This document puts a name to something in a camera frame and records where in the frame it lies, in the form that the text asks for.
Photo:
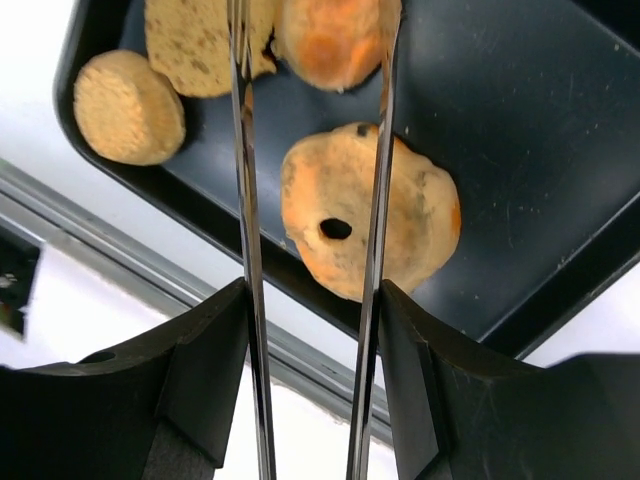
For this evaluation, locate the flat speckled bread slice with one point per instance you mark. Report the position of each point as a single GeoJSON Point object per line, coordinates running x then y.
{"type": "Point", "coordinates": [188, 42]}

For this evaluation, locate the aluminium front rail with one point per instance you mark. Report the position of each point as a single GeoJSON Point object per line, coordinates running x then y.
{"type": "Point", "coordinates": [309, 371]}

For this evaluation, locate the pale bagel with hole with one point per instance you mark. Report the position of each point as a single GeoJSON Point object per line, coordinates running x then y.
{"type": "Point", "coordinates": [326, 196]}

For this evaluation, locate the round yellow muffin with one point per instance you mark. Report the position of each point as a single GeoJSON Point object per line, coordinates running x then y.
{"type": "Point", "coordinates": [127, 112]}

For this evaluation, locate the small round bun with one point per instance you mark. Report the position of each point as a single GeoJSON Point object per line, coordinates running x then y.
{"type": "Point", "coordinates": [335, 45]}

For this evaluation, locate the metal tongs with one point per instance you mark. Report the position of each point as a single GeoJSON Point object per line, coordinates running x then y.
{"type": "Point", "coordinates": [238, 23]}

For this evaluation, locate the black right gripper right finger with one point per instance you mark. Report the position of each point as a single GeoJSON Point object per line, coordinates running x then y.
{"type": "Point", "coordinates": [459, 410]}

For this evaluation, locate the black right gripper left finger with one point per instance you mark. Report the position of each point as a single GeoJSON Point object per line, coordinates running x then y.
{"type": "Point", "coordinates": [157, 406]}

